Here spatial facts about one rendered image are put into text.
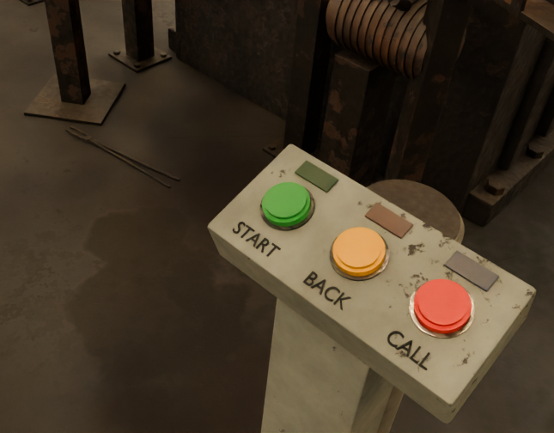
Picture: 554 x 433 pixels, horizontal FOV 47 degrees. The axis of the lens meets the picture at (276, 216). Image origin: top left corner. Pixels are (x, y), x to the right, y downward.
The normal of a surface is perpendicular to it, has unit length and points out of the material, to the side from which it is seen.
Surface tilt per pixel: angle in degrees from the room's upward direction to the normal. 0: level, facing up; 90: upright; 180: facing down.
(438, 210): 0
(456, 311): 20
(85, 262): 0
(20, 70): 0
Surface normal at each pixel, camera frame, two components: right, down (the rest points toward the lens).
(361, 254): -0.15, -0.54
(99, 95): 0.07, -0.74
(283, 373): -0.67, 0.46
